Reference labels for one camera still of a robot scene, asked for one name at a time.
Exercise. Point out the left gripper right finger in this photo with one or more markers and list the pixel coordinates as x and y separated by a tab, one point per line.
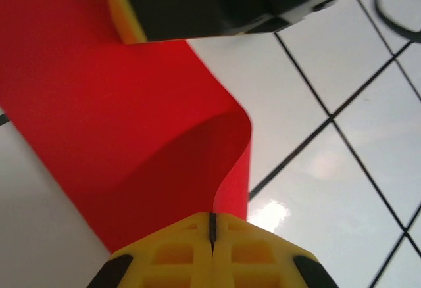
253	258

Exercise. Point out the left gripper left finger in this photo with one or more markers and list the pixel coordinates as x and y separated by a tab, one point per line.
171	258

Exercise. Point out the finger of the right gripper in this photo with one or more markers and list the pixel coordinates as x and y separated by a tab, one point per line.
197	2
306	5

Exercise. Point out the red square paper sheet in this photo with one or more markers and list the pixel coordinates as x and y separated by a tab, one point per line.
115	120

